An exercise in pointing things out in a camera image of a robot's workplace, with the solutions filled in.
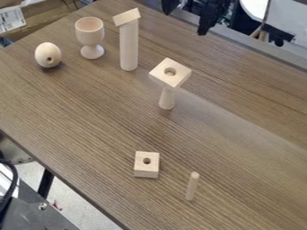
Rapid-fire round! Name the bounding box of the black cable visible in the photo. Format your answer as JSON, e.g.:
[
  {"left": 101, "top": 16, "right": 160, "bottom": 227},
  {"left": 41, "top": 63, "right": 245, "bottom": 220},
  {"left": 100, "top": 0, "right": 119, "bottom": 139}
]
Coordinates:
[{"left": 0, "top": 157, "right": 20, "bottom": 214}]

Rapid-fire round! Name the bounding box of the thin wooden dowel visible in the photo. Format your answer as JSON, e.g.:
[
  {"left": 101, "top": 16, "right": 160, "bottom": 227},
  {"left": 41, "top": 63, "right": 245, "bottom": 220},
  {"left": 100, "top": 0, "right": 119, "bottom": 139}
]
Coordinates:
[{"left": 184, "top": 171, "right": 202, "bottom": 201}]

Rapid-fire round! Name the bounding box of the wooden wedge block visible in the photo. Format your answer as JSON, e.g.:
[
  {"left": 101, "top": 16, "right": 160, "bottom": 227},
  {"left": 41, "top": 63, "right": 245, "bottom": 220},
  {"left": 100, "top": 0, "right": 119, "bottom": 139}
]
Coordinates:
[{"left": 111, "top": 7, "right": 143, "bottom": 28}]

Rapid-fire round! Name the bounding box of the wooden egg with hole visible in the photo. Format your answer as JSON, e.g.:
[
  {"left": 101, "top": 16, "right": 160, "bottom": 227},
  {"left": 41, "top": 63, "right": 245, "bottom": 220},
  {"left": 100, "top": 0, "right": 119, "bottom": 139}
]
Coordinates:
[{"left": 33, "top": 41, "right": 63, "bottom": 69}]

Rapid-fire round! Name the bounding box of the tapered wooden peg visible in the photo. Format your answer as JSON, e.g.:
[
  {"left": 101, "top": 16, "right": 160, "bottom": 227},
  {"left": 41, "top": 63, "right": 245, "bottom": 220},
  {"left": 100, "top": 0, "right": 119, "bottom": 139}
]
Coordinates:
[{"left": 157, "top": 84, "right": 177, "bottom": 111}]

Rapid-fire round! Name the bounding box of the tall wooden cylinder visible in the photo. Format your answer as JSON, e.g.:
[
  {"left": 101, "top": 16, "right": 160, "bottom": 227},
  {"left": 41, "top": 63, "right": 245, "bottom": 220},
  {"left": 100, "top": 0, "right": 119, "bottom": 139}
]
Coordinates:
[{"left": 118, "top": 21, "right": 141, "bottom": 72}]

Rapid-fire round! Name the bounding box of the wooden goblet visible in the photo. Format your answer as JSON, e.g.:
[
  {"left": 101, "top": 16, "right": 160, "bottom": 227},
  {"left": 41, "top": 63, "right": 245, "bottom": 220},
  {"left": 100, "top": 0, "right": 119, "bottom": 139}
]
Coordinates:
[{"left": 74, "top": 16, "right": 107, "bottom": 60}]

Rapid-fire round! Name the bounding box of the large square block with hole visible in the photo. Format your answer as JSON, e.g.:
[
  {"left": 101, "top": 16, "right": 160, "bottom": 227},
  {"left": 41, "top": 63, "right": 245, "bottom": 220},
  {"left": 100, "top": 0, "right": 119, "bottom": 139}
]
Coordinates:
[{"left": 147, "top": 57, "right": 194, "bottom": 89}]

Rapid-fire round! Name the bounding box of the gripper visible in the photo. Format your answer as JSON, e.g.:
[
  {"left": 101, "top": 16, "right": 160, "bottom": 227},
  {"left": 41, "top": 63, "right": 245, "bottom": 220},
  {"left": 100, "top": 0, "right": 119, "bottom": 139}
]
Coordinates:
[{"left": 195, "top": 0, "right": 232, "bottom": 37}]

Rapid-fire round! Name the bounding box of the cardboard box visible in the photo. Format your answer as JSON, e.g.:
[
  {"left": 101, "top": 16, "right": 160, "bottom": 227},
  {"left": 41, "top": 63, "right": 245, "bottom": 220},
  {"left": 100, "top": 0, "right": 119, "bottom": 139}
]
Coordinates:
[{"left": 0, "top": 0, "right": 83, "bottom": 42}]

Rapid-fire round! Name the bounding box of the small square block with hole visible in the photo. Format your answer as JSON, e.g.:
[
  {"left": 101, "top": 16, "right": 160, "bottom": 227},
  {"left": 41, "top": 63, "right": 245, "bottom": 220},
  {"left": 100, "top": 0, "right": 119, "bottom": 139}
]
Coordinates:
[{"left": 131, "top": 150, "right": 162, "bottom": 180}]

